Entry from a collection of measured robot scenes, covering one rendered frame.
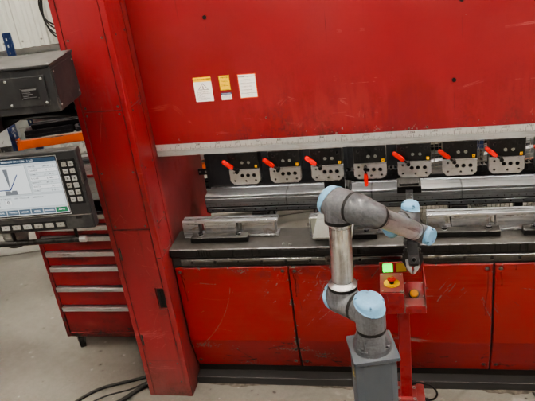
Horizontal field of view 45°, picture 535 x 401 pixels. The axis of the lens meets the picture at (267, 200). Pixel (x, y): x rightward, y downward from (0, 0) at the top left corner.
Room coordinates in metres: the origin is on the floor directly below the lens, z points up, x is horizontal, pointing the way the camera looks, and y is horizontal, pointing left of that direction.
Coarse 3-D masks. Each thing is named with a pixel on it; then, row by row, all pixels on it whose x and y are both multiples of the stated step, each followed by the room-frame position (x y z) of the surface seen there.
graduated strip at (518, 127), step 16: (448, 128) 2.65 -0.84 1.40; (464, 128) 2.63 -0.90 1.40; (480, 128) 2.62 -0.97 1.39; (496, 128) 2.60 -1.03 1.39; (512, 128) 2.58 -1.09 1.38; (528, 128) 2.57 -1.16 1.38; (176, 144) 2.94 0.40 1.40; (192, 144) 2.92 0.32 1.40; (208, 144) 2.90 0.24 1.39; (224, 144) 2.88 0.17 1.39; (240, 144) 2.86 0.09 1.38; (256, 144) 2.85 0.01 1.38; (272, 144) 2.83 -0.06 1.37
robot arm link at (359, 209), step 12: (348, 204) 2.04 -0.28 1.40; (360, 204) 2.03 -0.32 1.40; (372, 204) 2.03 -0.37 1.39; (348, 216) 2.03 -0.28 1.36; (360, 216) 2.01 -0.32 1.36; (372, 216) 2.01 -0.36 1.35; (384, 216) 2.03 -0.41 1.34; (396, 216) 2.10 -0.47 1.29; (384, 228) 2.07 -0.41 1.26; (396, 228) 2.09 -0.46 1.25; (408, 228) 2.13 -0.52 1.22; (420, 228) 2.18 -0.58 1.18; (432, 228) 2.20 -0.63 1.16; (420, 240) 2.19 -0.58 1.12; (432, 240) 2.19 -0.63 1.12
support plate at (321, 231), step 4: (320, 212) 2.79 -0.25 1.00; (320, 216) 2.75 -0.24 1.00; (316, 220) 2.72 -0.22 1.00; (320, 220) 2.71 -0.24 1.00; (316, 224) 2.68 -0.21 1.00; (320, 224) 2.67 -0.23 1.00; (324, 224) 2.66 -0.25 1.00; (316, 228) 2.64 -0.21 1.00; (320, 228) 2.63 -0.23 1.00; (324, 228) 2.63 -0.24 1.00; (328, 228) 2.62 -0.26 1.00; (352, 228) 2.59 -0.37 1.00; (316, 232) 2.60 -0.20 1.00; (320, 232) 2.59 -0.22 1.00; (324, 232) 2.59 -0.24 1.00; (328, 232) 2.58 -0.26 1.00; (352, 232) 2.55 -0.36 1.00; (316, 236) 2.56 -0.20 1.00; (320, 236) 2.55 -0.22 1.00; (324, 236) 2.55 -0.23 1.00; (328, 236) 2.54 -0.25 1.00; (352, 236) 2.52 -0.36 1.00
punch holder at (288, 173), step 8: (272, 152) 2.83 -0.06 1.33; (280, 152) 2.82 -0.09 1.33; (288, 152) 2.81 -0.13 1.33; (296, 152) 2.80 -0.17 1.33; (272, 160) 2.83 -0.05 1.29; (280, 160) 2.82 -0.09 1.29; (288, 160) 2.81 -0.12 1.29; (296, 160) 2.80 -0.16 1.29; (272, 168) 2.83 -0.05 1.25; (280, 168) 2.82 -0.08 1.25; (288, 168) 2.81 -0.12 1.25; (296, 168) 2.80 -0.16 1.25; (272, 176) 2.83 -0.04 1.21; (280, 176) 2.82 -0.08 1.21; (288, 176) 2.81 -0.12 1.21; (296, 176) 2.80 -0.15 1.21
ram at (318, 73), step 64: (128, 0) 2.96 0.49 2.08; (192, 0) 2.89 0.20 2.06; (256, 0) 2.83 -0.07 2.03; (320, 0) 2.77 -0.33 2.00; (384, 0) 2.71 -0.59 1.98; (448, 0) 2.65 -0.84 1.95; (512, 0) 2.59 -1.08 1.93; (192, 64) 2.90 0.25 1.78; (256, 64) 2.84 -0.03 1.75; (320, 64) 2.77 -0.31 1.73; (384, 64) 2.71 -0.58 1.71; (448, 64) 2.65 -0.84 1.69; (512, 64) 2.59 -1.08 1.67; (192, 128) 2.92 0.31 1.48; (256, 128) 2.84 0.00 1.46; (320, 128) 2.78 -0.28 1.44; (384, 128) 2.71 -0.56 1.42
